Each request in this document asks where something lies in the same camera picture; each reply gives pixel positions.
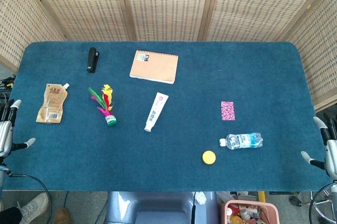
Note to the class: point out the brown shoe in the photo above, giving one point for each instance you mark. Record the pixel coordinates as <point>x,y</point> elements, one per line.
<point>63,216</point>

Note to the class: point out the woven bamboo screen panel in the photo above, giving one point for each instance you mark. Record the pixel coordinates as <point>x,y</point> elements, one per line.
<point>318,50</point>
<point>168,5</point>
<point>260,5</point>
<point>21,24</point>
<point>79,5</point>

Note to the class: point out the white perforated plate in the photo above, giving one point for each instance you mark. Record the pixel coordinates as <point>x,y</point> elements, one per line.
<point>201,198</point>

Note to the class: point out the pink plastic basket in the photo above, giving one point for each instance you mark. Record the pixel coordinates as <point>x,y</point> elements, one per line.
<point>271,212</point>

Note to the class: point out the blue carpet table mat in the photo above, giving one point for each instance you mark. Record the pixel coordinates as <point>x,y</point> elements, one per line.
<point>184,108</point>

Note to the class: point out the orange spiral notebook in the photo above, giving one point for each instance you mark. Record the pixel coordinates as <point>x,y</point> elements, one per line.
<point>155,67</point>

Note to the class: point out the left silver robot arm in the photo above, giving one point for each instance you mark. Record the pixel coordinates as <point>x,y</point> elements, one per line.
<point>2,174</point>

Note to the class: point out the yellow post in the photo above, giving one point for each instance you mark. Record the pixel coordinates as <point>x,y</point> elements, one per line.
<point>261,196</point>

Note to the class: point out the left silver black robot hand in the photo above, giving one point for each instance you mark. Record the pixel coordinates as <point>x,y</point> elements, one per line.
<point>5,134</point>

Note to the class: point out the colourful feather shuttlecock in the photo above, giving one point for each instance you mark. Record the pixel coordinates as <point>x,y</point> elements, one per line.
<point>110,120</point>

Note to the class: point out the white sneaker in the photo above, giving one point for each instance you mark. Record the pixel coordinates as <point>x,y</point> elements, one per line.
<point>34,207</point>

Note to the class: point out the yellow ball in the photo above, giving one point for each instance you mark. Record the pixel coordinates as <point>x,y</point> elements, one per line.
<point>209,157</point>

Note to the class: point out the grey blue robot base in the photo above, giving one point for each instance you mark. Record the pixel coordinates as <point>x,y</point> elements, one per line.
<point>158,207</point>

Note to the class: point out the pink patterned card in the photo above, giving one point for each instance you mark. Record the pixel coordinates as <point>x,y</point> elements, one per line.
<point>227,111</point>

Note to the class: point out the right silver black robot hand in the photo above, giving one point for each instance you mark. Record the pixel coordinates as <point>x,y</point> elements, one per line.
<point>331,155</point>

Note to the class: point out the brown spouted drink pouch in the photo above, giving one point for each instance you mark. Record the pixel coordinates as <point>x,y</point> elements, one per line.
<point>51,105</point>

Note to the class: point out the white toothpaste tube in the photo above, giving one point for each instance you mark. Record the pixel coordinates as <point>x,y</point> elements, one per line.
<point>155,112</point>

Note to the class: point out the clear plastic water bottle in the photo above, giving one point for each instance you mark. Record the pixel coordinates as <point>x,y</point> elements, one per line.
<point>243,140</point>

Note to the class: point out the black stapler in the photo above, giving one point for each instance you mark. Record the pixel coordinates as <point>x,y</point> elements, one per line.
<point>92,59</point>

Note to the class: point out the chrome chair base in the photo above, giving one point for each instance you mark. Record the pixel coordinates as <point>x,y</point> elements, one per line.
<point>322,205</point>

